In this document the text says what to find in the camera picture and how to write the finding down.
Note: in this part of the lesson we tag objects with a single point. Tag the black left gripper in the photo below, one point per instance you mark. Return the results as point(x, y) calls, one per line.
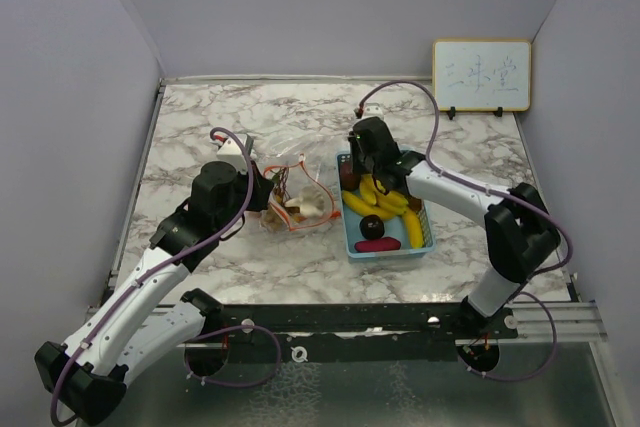
point(262, 188)

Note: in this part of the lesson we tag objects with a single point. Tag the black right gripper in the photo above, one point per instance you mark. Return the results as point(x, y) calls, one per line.
point(354, 148)

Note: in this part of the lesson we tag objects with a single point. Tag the brown longan bunch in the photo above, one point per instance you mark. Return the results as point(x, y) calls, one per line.
point(277, 217)

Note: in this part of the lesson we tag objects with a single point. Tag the clear zip top bag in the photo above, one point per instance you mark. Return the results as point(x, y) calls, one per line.
point(313, 163)

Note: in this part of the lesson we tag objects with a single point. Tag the white mushroom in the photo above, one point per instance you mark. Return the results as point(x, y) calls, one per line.
point(309, 202)

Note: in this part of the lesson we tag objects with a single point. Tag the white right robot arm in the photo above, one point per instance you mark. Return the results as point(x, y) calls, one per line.
point(519, 232)

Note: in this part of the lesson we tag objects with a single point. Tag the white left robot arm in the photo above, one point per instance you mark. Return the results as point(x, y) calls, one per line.
point(89, 373)

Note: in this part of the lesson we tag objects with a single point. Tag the red apple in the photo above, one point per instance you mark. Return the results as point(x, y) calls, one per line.
point(349, 179)

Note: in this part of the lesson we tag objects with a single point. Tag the yellow banana bunch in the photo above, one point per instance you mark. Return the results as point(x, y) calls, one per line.
point(368, 200)

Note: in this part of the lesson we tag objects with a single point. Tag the dark purple mangosteen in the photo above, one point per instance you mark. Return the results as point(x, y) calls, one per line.
point(372, 227)

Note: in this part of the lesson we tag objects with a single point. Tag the light blue plastic basket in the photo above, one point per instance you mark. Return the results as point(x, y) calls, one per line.
point(394, 229)

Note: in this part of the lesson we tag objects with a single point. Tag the single yellow banana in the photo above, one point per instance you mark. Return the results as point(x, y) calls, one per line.
point(414, 229)

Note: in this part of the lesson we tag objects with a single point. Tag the magenta sweet potato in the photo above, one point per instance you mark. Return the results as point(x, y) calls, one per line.
point(383, 244)

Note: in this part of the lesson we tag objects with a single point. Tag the small framed whiteboard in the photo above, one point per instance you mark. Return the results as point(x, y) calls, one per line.
point(482, 75)

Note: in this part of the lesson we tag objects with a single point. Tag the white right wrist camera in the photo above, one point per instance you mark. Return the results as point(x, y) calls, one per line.
point(369, 110)

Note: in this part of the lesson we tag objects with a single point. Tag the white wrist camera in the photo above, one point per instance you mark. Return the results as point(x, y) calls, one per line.
point(229, 150)
point(369, 110)

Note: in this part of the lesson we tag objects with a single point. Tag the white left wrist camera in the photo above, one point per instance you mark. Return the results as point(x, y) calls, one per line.
point(229, 150)

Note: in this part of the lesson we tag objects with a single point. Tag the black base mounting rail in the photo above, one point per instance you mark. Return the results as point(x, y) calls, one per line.
point(332, 333)

